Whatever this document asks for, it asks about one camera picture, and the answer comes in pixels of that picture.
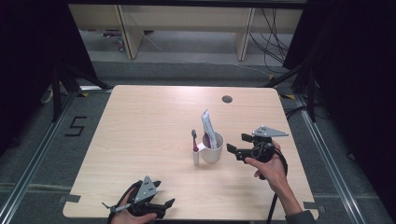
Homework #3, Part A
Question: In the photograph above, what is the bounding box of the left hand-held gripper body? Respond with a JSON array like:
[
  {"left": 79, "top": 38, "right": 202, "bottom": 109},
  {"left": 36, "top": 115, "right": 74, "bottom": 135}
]
[{"left": 126, "top": 175, "right": 166, "bottom": 219}]

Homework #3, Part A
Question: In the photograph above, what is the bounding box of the pink and grey toothbrush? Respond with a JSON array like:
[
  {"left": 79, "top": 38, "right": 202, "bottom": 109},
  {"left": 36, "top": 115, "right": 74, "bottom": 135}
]
[{"left": 191, "top": 129, "right": 201, "bottom": 153}]

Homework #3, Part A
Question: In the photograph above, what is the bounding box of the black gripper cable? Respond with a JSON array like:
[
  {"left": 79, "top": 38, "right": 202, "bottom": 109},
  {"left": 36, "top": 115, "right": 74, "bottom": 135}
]
[
  {"left": 265, "top": 148, "right": 290, "bottom": 224},
  {"left": 106, "top": 179, "right": 143, "bottom": 224}
]

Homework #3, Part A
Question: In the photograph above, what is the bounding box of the aluminium floor rail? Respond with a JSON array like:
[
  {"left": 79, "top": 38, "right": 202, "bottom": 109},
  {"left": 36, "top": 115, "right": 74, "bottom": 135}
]
[
  {"left": 294, "top": 92, "right": 369, "bottom": 224},
  {"left": 0, "top": 90, "right": 79, "bottom": 224}
]

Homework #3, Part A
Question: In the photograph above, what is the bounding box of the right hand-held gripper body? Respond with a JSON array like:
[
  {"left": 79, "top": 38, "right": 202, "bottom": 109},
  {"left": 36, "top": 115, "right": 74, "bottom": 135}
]
[{"left": 234, "top": 125, "right": 290, "bottom": 164}]

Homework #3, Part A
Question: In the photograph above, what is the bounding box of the bundle of black cables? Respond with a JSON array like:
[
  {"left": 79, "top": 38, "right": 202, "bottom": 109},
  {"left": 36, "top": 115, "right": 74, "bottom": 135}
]
[{"left": 248, "top": 7, "right": 291, "bottom": 75}]

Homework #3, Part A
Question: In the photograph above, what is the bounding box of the light wooden desk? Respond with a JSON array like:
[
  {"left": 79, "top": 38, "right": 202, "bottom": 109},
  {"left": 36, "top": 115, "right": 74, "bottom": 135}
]
[{"left": 68, "top": 4, "right": 304, "bottom": 62}]

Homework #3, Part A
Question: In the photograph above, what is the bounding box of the black metal stand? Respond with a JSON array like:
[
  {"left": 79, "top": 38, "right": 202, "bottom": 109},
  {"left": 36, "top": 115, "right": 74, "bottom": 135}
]
[
  {"left": 50, "top": 62, "right": 110, "bottom": 123},
  {"left": 263, "top": 63, "right": 318, "bottom": 123}
]

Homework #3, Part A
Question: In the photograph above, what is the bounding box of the person's right hand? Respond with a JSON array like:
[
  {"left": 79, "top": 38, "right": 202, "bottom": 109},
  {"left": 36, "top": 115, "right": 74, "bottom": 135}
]
[{"left": 244, "top": 141, "right": 290, "bottom": 194}]

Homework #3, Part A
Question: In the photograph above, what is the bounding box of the person's left hand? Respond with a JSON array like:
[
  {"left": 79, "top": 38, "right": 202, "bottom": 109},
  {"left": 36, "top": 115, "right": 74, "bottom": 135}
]
[{"left": 110, "top": 198, "right": 159, "bottom": 224}]

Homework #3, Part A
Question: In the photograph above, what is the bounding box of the white toothpaste tube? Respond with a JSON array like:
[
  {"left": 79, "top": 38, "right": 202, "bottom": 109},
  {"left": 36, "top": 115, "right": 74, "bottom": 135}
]
[{"left": 200, "top": 108, "right": 219, "bottom": 149}]

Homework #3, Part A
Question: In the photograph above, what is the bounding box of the white cup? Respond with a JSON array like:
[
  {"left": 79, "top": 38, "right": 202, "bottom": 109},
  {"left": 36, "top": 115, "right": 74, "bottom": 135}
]
[{"left": 192, "top": 131, "right": 225, "bottom": 166}]

